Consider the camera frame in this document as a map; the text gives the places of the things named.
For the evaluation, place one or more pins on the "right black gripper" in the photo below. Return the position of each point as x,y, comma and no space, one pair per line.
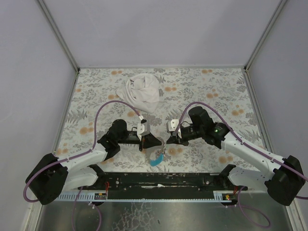
180,137

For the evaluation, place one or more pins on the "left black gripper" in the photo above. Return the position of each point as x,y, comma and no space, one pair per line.
141,143

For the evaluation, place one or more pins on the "blue key tag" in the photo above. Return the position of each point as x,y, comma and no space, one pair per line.
157,161

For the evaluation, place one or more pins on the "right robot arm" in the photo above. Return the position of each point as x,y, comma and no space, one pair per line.
282,178

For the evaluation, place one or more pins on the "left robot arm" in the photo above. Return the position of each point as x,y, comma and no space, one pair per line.
52,175

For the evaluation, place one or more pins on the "crumpled white cloth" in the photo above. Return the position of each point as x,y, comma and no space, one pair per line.
141,91

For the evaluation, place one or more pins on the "floral table mat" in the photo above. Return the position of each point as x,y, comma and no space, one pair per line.
95,105

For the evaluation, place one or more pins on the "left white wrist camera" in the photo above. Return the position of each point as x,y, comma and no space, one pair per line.
143,128

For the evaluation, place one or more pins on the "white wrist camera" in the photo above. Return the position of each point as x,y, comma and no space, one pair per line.
143,128
172,125

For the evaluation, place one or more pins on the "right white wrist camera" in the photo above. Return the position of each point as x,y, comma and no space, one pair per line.
172,125

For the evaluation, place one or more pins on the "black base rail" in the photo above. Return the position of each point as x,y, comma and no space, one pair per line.
161,186

